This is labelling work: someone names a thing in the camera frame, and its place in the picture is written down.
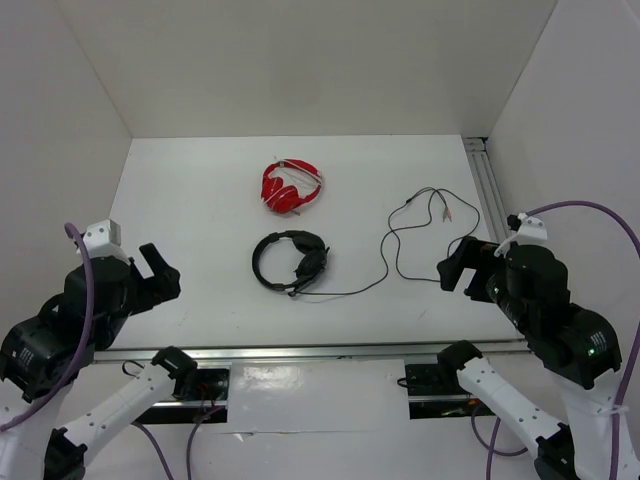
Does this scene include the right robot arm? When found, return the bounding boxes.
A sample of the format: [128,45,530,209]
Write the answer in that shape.
[436,236,639,479]

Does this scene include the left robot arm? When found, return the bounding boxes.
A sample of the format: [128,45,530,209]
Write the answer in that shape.
[1,244,198,479]

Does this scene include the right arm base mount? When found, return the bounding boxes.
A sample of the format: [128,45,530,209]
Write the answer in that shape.
[396,363,492,420]

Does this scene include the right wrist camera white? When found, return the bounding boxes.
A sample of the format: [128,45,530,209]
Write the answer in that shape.
[506,213,548,245]

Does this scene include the aluminium rail front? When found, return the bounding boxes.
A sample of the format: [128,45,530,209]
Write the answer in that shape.
[94,340,529,364]

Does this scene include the black headset with cable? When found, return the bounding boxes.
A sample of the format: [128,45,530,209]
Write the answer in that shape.
[251,187,482,298]

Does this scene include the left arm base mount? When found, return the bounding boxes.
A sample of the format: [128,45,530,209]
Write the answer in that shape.
[136,367,230,425]

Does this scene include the red headphones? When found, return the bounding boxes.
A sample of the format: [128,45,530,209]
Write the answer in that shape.
[260,158,324,216]

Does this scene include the aluminium rail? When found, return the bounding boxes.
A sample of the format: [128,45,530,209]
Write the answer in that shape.
[462,137,510,242]
[94,340,529,364]

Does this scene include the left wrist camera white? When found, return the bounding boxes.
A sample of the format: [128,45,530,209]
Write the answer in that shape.
[82,219,127,262]

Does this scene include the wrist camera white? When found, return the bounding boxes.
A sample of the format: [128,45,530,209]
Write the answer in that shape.
[82,219,127,262]
[506,213,548,245]

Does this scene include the aluminium rail right side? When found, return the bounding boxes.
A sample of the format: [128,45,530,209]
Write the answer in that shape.
[462,137,510,242]

